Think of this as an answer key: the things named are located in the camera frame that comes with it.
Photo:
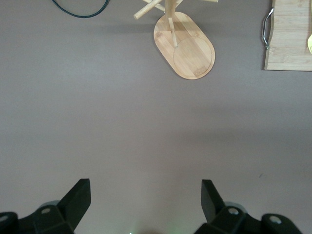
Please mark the brown table cover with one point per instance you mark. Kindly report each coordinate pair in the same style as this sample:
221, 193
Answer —
122, 122

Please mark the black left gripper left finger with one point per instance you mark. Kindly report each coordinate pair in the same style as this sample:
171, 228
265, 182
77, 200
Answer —
73, 207

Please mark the bamboo mug rack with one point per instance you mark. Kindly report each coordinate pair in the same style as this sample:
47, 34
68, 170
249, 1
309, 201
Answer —
192, 56

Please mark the yellow plastic fork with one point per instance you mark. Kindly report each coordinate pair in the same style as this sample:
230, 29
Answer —
310, 45

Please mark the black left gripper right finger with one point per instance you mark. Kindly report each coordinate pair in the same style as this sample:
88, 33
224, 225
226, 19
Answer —
212, 207

